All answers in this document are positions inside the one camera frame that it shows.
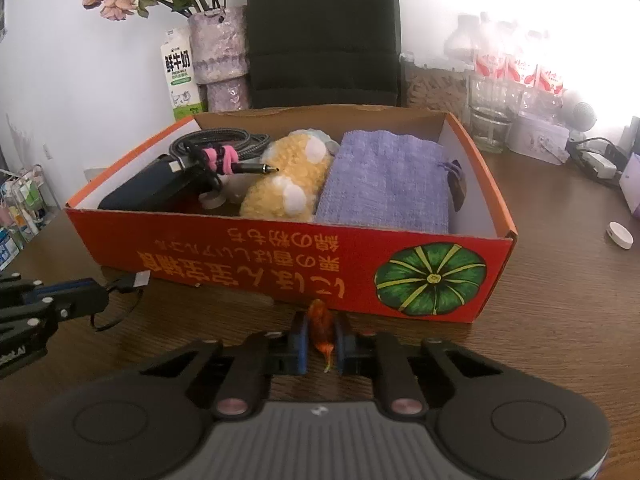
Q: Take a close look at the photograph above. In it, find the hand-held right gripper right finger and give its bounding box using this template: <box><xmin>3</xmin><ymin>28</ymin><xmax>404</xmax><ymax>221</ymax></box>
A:
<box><xmin>332</xmin><ymin>311</ymin><xmax>503</xmax><ymax>418</ymax></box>

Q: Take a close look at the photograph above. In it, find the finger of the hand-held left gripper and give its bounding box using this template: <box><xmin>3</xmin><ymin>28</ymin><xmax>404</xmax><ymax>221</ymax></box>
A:
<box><xmin>0</xmin><ymin>272</ymin><xmax>108</xmax><ymax>311</ymax></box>
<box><xmin>0</xmin><ymin>297</ymin><xmax>110</xmax><ymax>348</ymax></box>

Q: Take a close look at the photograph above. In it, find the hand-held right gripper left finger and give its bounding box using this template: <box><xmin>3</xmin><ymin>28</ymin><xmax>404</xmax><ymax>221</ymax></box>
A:
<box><xmin>137</xmin><ymin>311</ymin><xmax>310</xmax><ymax>418</ymax></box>

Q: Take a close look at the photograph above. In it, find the orange chili pepper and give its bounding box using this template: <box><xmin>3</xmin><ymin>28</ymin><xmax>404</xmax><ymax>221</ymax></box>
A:
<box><xmin>307</xmin><ymin>299</ymin><xmax>335</xmax><ymax>373</ymax></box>

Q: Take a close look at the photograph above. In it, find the black USB cable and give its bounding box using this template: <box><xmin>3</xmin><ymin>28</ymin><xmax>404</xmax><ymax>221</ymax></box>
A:
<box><xmin>89</xmin><ymin>270</ymin><xmax>152</xmax><ymax>333</ymax></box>

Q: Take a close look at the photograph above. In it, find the orange cardboard box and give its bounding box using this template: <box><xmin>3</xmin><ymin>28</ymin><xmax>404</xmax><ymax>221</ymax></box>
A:
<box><xmin>64</xmin><ymin>104</ymin><xmax>519</xmax><ymax>325</ymax></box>

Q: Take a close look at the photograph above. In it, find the navy blue pouch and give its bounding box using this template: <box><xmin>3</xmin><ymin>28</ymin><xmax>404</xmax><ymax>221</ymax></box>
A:
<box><xmin>97</xmin><ymin>154</ymin><xmax>221</xmax><ymax>211</ymax></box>

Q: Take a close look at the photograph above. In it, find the wooden desktop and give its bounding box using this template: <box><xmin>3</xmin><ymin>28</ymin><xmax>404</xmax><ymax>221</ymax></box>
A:
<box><xmin>0</xmin><ymin>147</ymin><xmax>640</xmax><ymax>480</ymax></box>

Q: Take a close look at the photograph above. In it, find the yellow plush toy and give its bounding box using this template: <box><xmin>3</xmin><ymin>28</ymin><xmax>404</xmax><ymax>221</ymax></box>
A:
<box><xmin>239</xmin><ymin>129</ymin><xmax>341</xmax><ymax>222</ymax></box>

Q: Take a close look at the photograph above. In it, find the purple knit pouch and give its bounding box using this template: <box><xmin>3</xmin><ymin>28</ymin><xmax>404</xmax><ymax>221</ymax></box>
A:
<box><xmin>314</xmin><ymin>131</ymin><xmax>469</xmax><ymax>235</ymax></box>

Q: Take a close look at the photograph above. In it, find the green and white milk carton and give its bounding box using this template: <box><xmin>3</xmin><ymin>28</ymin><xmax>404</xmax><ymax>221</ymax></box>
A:
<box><xmin>160</xmin><ymin>27</ymin><xmax>207</xmax><ymax>122</ymax></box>

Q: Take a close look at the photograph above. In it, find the brown woven storage basket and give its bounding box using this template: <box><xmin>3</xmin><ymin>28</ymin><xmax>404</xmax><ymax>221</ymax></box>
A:
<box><xmin>400</xmin><ymin>52</ymin><xmax>472</xmax><ymax>112</ymax></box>

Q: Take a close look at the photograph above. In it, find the white patterned box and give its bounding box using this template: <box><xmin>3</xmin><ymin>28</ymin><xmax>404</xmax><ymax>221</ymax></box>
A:
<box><xmin>507</xmin><ymin>116</ymin><xmax>571</xmax><ymax>166</ymax></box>

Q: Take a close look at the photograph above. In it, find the purple textured vase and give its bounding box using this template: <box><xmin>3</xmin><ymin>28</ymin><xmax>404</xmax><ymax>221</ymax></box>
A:
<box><xmin>187</xmin><ymin>6</ymin><xmax>251</xmax><ymax>113</ymax></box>

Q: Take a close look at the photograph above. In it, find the white bottle cap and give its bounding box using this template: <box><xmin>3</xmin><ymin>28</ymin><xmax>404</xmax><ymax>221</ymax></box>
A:
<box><xmin>605</xmin><ymin>221</ymin><xmax>635</xmax><ymax>250</ymax></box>

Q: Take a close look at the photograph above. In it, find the black paper bag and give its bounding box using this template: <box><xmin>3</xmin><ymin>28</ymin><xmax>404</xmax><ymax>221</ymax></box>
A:
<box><xmin>246</xmin><ymin>0</ymin><xmax>403</xmax><ymax>110</ymax></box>

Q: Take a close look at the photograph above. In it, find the white power adapter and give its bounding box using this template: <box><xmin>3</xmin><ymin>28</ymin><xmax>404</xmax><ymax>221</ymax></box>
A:
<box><xmin>566</xmin><ymin>136</ymin><xmax>620</xmax><ymax>182</ymax></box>

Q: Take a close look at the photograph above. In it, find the shrink-wrapped water bottle pack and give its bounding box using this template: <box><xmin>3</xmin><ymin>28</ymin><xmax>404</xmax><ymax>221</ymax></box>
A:
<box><xmin>445</xmin><ymin>10</ymin><xmax>568</xmax><ymax>111</ymax></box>

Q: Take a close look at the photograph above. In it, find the grey round device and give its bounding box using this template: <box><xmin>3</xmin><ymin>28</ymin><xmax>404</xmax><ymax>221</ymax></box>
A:
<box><xmin>569</xmin><ymin>101</ymin><xmax>597</xmax><ymax>135</ymax></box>

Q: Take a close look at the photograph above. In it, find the purple and white pack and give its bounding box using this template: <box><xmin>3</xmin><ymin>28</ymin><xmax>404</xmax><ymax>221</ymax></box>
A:
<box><xmin>619</xmin><ymin>152</ymin><xmax>640</xmax><ymax>218</ymax></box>

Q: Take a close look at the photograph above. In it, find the pink cable tie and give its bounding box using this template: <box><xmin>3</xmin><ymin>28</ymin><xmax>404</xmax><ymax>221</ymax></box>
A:
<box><xmin>201</xmin><ymin>145</ymin><xmax>241</xmax><ymax>173</ymax></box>

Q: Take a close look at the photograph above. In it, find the black braided cable coil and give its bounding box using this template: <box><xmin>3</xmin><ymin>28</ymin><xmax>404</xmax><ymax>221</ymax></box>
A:
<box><xmin>169</xmin><ymin>127</ymin><xmax>280</xmax><ymax>181</ymax></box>

